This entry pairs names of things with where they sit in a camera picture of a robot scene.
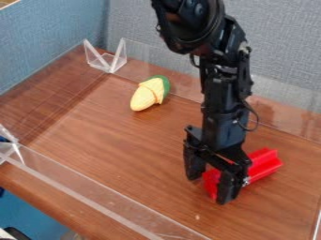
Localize clear acrylic back wall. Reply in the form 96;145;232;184
119;38;321;143

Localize clear acrylic left bracket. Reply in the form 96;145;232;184
0;124;25;165

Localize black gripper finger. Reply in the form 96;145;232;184
215;171;248;205
183;143;207;181

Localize black object bottom left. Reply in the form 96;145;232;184
4;227;30;240

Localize black cable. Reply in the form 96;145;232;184
232;98;260;133

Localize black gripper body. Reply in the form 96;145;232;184
183;126;251;175

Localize yellow green toy corn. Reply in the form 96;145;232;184
129;75;171;112

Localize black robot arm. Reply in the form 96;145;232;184
149;0;252;204

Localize clear acrylic front wall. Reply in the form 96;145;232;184
2;145;210;240

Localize clear acrylic corner bracket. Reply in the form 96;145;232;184
82;39;127;73

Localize red plastic block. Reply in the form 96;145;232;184
202;148;283;200

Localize clear acrylic wall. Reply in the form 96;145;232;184
2;145;210;240
119;38;321;143

